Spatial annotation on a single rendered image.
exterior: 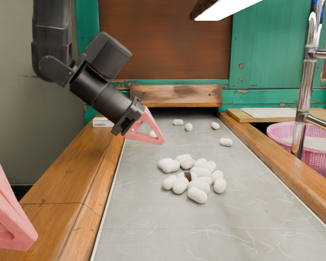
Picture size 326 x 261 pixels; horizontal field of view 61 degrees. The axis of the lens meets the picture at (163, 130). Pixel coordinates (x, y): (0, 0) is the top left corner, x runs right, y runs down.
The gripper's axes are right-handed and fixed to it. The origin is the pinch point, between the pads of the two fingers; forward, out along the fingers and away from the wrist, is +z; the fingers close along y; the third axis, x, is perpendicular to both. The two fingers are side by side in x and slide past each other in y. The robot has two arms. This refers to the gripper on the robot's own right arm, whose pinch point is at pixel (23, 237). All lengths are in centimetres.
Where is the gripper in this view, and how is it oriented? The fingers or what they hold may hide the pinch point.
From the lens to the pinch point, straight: 25.7
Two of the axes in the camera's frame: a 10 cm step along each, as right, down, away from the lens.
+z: 7.6, 6.2, 2.1
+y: -0.5, -2.8, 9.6
